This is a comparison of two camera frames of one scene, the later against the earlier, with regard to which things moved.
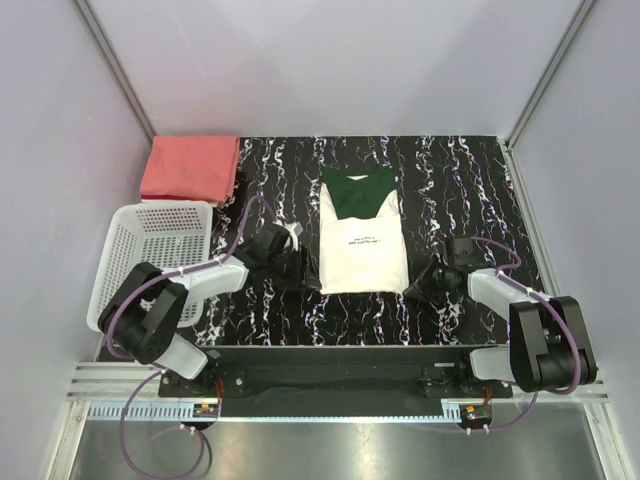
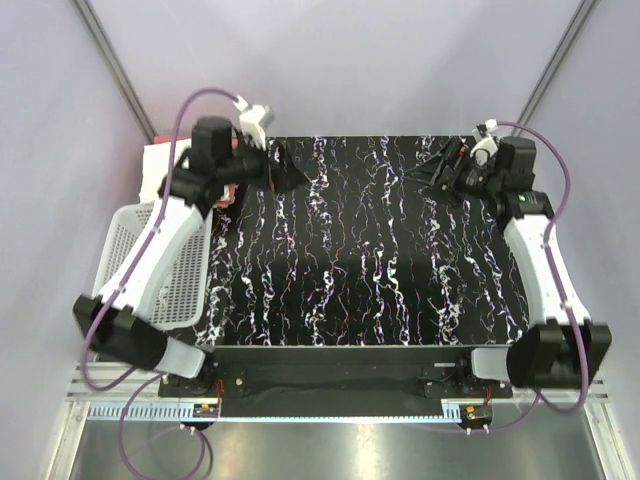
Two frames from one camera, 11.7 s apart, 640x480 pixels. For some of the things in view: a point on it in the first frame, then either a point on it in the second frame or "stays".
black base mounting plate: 334,381 stays
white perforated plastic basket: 167,235 stays
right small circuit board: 475,414 stays
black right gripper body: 433,283 -> 476,180
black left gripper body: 290,269 -> 248,165
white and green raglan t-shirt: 362,236 -> 155,165
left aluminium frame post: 99,35 stays
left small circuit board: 206,411 stays
